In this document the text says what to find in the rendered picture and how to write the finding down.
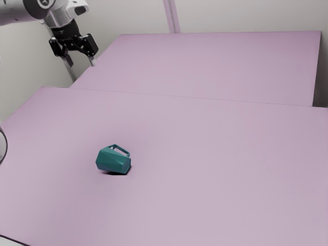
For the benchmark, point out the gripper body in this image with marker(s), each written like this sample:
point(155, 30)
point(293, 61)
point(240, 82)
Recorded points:
point(65, 30)

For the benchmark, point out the teal faceted mug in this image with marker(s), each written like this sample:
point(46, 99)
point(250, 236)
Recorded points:
point(112, 162)

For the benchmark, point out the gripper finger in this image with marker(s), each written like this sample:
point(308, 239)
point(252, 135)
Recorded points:
point(88, 46)
point(58, 48)

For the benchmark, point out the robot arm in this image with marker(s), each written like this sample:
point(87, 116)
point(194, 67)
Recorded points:
point(18, 11)

